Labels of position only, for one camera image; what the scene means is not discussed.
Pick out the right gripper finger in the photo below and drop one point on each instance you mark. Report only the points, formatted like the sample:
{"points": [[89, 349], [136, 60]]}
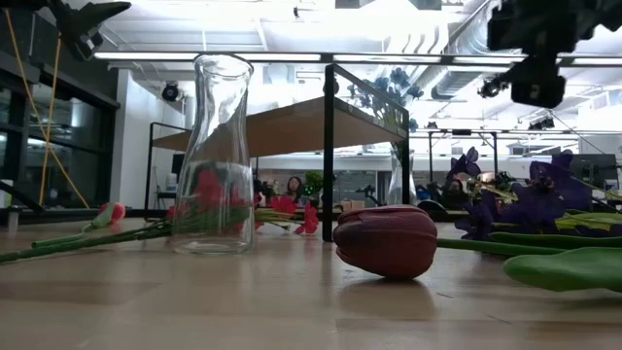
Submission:
{"points": [[537, 82]]}

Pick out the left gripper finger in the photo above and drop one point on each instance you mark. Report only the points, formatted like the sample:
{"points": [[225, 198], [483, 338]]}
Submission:
{"points": [[92, 12], [86, 44]]}

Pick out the purple flower bunch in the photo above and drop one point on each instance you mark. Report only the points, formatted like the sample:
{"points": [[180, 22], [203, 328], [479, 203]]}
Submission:
{"points": [[544, 199]]}

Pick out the blue flower bunch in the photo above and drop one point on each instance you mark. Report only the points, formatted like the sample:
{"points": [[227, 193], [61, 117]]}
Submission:
{"points": [[398, 78]]}

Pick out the clear glass vase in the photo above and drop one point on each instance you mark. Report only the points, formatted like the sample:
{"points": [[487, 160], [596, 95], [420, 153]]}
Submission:
{"points": [[214, 146], [398, 180]]}

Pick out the orange tulip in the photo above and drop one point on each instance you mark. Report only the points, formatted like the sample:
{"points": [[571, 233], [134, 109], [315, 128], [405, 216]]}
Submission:
{"points": [[113, 213]]}

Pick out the dark red tulip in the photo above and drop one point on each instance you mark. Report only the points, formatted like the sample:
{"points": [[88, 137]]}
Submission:
{"points": [[384, 243]]}

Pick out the large red flower bunch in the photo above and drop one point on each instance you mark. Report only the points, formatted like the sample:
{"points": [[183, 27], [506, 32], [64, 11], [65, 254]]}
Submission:
{"points": [[284, 204]]}

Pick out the black spotlight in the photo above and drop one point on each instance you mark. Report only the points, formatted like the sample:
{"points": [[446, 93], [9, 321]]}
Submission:
{"points": [[170, 91]]}

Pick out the person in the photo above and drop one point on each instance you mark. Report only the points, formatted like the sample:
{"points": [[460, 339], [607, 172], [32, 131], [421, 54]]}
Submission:
{"points": [[294, 187]]}

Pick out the black metal frame stand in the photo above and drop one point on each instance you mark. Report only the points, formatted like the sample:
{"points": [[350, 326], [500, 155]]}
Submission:
{"points": [[430, 160]]}

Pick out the black overhead rig frame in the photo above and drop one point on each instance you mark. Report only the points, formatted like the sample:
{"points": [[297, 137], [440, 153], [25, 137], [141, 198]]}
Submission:
{"points": [[328, 57]]}

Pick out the wooden shelf black frame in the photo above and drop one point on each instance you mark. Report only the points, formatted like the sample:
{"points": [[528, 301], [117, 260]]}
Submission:
{"points": [[291, 129]]}

